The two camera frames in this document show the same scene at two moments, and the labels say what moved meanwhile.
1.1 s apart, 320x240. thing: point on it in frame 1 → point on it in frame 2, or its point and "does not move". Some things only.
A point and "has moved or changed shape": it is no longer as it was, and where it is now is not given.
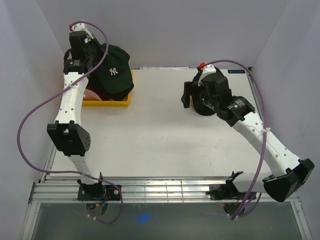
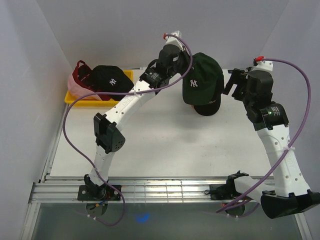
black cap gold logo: [94, 84] has moved or changed shape
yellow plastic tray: [126, 103] does not move
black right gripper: [188, 86] → [234, 79]
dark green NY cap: [114, 75] has moved or changed shape
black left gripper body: [95, 51] → [183, 65]
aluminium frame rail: [145, 190] does not move
